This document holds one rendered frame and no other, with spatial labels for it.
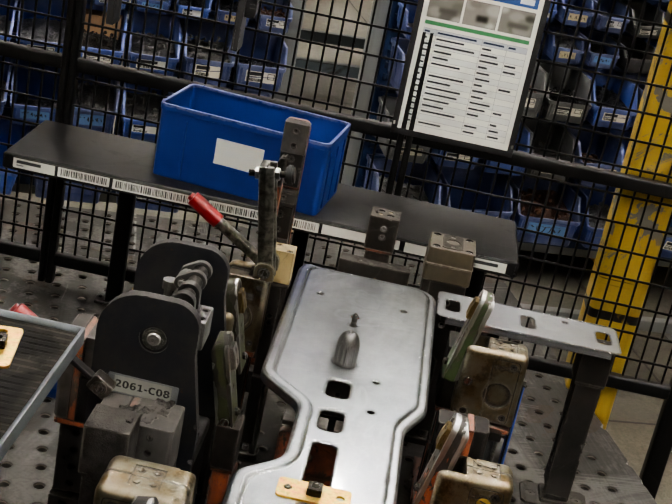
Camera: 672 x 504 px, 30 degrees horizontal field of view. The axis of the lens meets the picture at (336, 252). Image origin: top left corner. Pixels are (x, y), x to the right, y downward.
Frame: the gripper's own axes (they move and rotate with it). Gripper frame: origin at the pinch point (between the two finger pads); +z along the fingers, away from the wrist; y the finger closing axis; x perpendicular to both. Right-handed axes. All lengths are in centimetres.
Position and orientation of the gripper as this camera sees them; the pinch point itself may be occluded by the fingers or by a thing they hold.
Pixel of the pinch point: (175, 25)
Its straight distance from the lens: 137.0
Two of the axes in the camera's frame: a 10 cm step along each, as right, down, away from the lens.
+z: -1.9, 9.1, 3.6
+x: 1.1, -3.5, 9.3
